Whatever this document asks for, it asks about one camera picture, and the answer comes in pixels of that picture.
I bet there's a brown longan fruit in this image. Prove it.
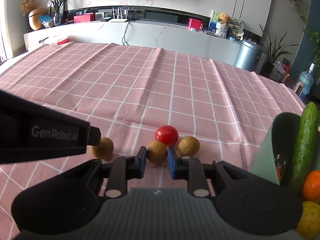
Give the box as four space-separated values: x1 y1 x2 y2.
91 137 114 160
147 140 167 165
177 136 200 157

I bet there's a red cherry tomato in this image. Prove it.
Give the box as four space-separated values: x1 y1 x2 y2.
155 125 179 147

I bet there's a green colander bowl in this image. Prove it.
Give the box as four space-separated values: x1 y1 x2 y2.
250 112 300 185

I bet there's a green cucumber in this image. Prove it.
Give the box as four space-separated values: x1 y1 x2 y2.
284 102 319 194

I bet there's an orange tangerine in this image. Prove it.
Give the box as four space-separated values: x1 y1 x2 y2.
301 170 320 203

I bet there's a pink checkered tablecloth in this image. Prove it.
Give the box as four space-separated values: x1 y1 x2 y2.
0 42 307 240

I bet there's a golden round vase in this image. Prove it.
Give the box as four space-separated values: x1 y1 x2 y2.
28 7 47 30

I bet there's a silver pedal trash bin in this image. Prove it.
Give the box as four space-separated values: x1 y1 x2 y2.
234 40 263 72

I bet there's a long red box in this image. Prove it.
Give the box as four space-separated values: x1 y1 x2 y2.
73 13 95 23

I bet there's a white marble tv cabinet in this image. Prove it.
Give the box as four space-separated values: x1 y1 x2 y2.
24 21 240 65

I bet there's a white plastic bag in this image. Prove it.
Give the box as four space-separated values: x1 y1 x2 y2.
269 61 285 82

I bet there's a pink small heater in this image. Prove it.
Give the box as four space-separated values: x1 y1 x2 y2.
293 81 304 96

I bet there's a potted orchid plant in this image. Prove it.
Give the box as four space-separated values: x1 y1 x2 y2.
48 0 68 27

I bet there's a potted green floor plant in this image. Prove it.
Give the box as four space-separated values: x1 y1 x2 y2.
259 25 298 77

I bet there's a white wifi router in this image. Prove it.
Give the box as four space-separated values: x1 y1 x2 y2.
110 7 129 22

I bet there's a teddy bear in white pot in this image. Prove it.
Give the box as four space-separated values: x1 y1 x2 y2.
215 13 231 38

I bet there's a blue water jug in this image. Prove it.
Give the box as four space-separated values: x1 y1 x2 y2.
298 63 315 100

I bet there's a hanging ivy plant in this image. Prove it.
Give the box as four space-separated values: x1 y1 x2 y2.
289 0 319 78

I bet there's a black power cable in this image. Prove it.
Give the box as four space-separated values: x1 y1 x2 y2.
121 21 133 46

